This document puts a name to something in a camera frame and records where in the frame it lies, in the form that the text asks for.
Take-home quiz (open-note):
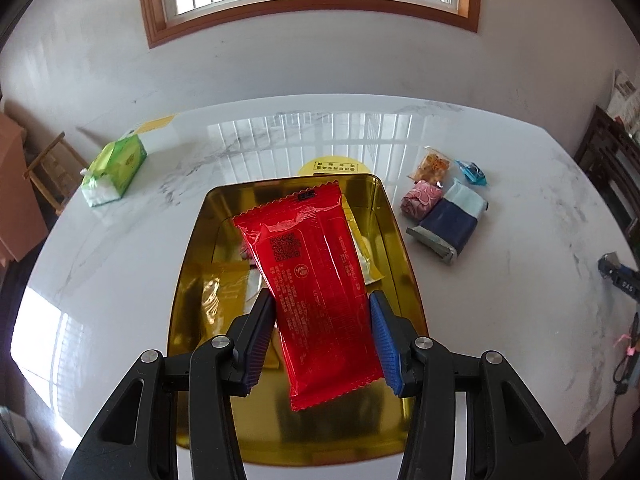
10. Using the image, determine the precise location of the dark wooden cabinet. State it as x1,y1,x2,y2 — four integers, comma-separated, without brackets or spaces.
574,105,640,233

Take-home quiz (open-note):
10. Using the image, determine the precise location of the light wooden chair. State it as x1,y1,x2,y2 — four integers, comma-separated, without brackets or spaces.
24,131,88,216

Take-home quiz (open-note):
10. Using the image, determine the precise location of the red snack packet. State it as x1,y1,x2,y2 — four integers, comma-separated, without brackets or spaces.
232,178,385,413

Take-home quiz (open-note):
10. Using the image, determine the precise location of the small blue candy packet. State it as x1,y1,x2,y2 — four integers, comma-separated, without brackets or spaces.
454,159,488,186

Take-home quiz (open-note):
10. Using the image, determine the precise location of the clear bag of orange snacks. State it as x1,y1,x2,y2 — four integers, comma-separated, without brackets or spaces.
407,146,453,183

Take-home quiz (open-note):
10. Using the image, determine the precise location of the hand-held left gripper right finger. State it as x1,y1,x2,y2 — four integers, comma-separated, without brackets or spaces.
369,290,568,480

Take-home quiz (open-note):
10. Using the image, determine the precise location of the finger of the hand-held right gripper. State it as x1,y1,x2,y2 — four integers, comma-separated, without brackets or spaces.
597,252,640,305

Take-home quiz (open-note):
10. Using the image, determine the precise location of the white and yellow box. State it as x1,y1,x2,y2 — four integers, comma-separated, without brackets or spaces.
122,114,177,153

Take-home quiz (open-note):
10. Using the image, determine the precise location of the green tissue pack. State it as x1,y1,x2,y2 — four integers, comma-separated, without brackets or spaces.
80,134,148,208

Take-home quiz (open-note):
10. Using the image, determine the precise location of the orange cloth covered furniture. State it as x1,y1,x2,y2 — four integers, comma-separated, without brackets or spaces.
0,100,48,263

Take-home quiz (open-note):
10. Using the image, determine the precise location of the navy and light blue packet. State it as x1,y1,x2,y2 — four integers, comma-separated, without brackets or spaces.
406,177,488,266

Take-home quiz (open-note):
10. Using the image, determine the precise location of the gold lined dark red tin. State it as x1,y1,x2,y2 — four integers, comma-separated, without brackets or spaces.
166,172,431,453

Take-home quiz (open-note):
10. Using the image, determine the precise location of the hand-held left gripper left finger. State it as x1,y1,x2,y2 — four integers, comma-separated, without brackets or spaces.
61,288,278,480

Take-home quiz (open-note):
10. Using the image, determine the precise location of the stack of papers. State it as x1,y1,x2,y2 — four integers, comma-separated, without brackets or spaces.
607,69,640,138

